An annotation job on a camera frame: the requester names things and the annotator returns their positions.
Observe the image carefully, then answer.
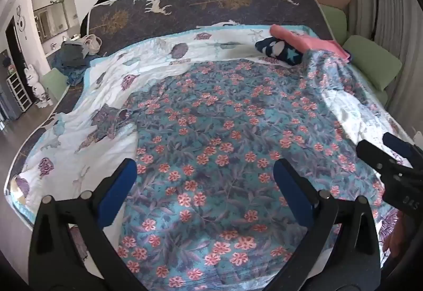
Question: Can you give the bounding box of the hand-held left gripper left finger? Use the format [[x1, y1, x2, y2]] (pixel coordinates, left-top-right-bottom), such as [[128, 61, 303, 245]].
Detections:
[[28, 158, 149, 291]]

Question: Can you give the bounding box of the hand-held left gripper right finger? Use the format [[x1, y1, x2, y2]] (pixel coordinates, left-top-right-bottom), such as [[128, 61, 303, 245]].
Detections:
[[264, 158, 382, 291]]

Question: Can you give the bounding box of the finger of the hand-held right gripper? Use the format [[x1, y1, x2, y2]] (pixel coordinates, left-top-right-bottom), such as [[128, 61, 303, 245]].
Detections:
[[383, 132, 423, 167], [356, 139, 402, 179]]

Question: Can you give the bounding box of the blue floral garment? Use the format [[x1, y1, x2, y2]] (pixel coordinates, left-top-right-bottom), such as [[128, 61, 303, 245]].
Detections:
[[89, 48, 402, 291]]

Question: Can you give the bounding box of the person's right forearm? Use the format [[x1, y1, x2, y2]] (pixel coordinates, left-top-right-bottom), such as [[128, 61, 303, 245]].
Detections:
[[385, 212, 410, 259]]

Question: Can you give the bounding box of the pile of blue clothes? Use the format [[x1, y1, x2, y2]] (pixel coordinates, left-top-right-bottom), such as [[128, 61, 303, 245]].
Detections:
[[49, 42, 93, 85]]

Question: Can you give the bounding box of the large green cushion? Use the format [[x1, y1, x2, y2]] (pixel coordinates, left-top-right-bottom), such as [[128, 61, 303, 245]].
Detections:
[[342, 34, 403, 92]]

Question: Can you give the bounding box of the white seashell print blanket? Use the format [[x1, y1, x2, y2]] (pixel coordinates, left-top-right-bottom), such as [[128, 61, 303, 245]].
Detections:
[[5, 24, 417, 278]]

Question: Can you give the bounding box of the pale green cushion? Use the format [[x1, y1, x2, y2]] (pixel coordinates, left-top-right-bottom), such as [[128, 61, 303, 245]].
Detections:
[[42, 68, 70, 102]]

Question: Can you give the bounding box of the grey curtain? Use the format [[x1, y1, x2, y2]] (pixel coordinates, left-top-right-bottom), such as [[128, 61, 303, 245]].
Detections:
[[332, 0, 423, 140]]

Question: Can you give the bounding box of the white animal figurine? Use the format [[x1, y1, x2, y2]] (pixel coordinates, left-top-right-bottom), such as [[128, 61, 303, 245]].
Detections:
[[23, 63, 53, 109]]

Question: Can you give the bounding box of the small green cushion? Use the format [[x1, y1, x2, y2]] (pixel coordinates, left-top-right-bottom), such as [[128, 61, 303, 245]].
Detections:
[[320, 4, 349, 42]]

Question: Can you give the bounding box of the folded navy star print cloth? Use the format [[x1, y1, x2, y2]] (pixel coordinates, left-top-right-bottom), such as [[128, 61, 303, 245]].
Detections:
[[255, 35, 309, 65]]

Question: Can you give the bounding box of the white shelf rack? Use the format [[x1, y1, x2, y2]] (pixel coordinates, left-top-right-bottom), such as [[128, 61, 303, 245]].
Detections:
[[7, 71, 33, 112]]

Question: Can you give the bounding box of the folded pink cloth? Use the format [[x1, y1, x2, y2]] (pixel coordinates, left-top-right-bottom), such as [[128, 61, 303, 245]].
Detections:
[[270, 24, 351, 63]]

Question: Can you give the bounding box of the woven beige bag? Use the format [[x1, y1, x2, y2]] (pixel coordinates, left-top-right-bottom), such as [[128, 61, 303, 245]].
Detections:
[[77, 34, 103, 55]]

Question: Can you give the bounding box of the wall mirror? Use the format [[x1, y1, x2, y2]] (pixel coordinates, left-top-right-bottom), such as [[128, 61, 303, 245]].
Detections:
[[33, 2, 70, 42]]

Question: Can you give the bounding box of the round wall ornament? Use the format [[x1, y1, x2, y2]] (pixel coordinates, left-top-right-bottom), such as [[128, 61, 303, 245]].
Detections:
[[16, 5, 27, 35]]

